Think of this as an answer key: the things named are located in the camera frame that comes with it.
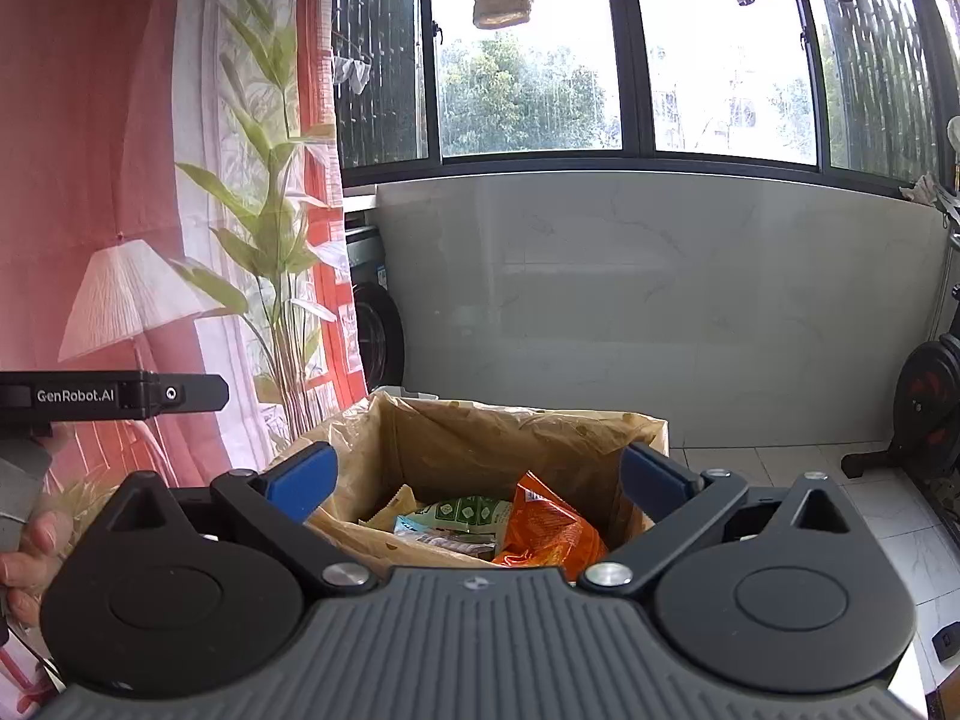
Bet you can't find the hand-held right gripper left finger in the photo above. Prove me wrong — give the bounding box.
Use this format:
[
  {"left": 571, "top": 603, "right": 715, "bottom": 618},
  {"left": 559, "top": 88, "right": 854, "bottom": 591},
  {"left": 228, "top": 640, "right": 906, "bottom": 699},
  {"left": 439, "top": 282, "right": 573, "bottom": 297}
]
[{"left": 105, "top": 441, "right": 380, "bottom": 592}]

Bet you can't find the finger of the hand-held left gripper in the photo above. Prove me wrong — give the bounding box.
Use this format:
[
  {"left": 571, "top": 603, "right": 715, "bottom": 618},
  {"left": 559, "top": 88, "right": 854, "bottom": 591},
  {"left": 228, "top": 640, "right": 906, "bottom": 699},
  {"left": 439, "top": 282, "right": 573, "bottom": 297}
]
[{"left": 154, "top": 373, "right": 230, "bottom": 416}]

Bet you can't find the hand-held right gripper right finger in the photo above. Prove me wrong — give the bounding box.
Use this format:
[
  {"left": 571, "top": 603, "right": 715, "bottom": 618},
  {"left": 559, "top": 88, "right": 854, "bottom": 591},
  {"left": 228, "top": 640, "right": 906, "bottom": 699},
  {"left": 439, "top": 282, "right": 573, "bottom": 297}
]
[{"left": 577, "top": 441, "right": 856, "bottom": 592}]

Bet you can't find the orange chip bag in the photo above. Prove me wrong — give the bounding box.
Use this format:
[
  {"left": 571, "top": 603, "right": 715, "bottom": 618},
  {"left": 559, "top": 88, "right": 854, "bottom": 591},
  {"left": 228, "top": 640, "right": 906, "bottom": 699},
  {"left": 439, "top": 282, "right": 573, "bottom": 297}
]
[{"left": 491, "top": 469, "right": 611, "bottom": 570}]

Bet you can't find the small light green packet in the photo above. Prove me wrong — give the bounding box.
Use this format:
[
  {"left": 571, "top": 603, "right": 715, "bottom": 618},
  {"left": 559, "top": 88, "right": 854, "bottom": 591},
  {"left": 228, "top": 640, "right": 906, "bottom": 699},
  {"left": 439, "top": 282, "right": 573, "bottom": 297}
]
[{"left": 416, "top": 495, "right": 515, "bottom": 538}]

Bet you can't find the brown cardboard box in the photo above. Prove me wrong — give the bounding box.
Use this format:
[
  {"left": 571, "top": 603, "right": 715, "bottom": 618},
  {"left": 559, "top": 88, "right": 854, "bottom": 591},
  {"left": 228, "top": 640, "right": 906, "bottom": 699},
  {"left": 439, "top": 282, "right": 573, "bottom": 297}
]
[{"left": 281, "top": 388, "right": 670, "bottom": 583}]

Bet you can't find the person's left hand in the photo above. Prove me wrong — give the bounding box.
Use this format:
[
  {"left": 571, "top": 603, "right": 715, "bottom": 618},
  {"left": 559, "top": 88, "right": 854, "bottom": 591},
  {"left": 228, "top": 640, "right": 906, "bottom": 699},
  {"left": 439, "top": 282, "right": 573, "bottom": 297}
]
[{"left": 0, "top": 508, "right": 74, "bottom": 632}]

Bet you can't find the grey washing machine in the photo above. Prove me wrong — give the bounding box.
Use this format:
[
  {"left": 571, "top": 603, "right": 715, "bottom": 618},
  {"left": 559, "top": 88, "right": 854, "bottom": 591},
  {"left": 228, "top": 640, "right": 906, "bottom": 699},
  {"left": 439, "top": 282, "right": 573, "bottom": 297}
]
[{"left": 346, "top": 225, "right": 407, "bottom": 395}]

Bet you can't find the black exercise bike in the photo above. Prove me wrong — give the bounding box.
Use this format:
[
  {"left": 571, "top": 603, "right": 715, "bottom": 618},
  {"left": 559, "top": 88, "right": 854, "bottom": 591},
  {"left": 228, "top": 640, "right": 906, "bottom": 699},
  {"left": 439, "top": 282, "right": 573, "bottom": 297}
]
[{"left": 840, "top": 199, "right": 960, "bottom": 535}]

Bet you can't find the white hanging cloth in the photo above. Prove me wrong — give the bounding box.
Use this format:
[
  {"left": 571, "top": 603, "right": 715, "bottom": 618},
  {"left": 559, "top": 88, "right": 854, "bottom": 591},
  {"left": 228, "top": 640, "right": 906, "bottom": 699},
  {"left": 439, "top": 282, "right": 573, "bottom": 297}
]
[{"left": 334, "top": 56, "right": 373, "bottom": 97}]

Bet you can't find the crumpled beige cloth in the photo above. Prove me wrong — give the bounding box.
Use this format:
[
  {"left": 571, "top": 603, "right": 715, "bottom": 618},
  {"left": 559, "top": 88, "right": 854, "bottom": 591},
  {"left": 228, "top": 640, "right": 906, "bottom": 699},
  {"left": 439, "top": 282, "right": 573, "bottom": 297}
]
[{"left": 900, "top": 172, "right": 947, "bottom": 208}]

